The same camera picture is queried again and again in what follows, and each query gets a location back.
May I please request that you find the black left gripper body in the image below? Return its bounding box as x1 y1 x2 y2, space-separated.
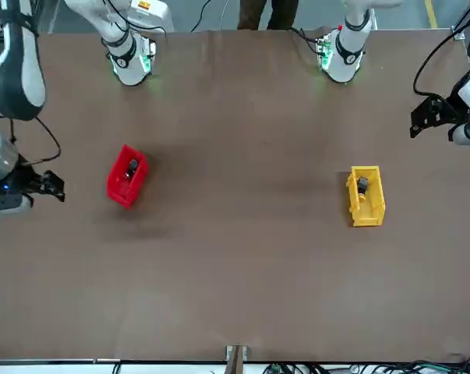
443 97 470 127

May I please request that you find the black floor cable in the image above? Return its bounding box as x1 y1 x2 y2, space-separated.
190 0 212 33

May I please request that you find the tangled black cable bundle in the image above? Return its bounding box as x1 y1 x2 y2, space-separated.
263 352 470 374

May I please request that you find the green circuit board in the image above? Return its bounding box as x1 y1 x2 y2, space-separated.
316 35 333 72
140 38 157 75

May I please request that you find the aluminium frame bracket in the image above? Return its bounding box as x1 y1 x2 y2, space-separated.
451 11 470 40

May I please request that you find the black table edge rail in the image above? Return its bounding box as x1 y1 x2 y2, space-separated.
0 358 122 366

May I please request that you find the thin grey floor cable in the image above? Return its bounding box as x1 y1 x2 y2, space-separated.
219 0 231 30

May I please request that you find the person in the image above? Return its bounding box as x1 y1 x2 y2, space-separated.
237 0 300 30

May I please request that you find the brown post with metal bracket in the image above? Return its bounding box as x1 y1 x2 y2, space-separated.
225 344 250 374

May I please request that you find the yellow plastic storage box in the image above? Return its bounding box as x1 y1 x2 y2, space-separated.
345 165 387 228

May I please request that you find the black cable to arm foot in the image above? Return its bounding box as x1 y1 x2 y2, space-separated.
288 26 323 54

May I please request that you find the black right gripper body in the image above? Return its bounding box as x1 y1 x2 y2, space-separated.
0 155 45 198

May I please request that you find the yellow-capped dark medicine bottle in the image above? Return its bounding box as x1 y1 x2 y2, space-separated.
356 176 371 200

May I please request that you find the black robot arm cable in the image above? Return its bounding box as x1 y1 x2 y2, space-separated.
0 0 62 164
412 0 470 101

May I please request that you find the red plastic storage box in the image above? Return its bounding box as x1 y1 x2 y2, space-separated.
106 144 150 210

